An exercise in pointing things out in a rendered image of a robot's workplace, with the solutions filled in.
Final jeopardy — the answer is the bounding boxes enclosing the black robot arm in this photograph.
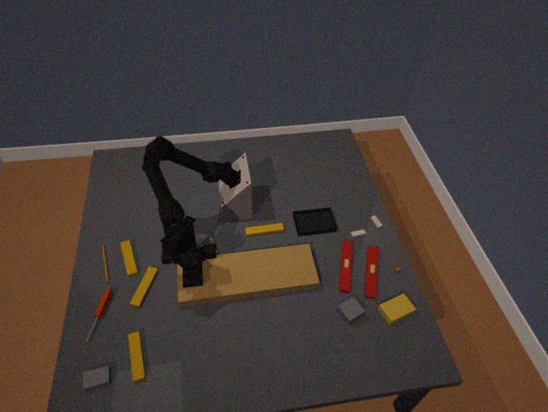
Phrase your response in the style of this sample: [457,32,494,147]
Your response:
[141,136,241,271]

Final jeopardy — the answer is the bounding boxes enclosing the red-handled awl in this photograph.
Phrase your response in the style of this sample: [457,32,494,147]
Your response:
[86,289,113,341]

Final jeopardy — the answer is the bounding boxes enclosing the beige flat bar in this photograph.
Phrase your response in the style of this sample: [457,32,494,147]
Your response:
[350,229,366,238]
[370,216,383,228]

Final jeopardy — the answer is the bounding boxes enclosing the tan wooden floor panel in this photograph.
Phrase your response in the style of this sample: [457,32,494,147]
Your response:
[177,244,319,308]

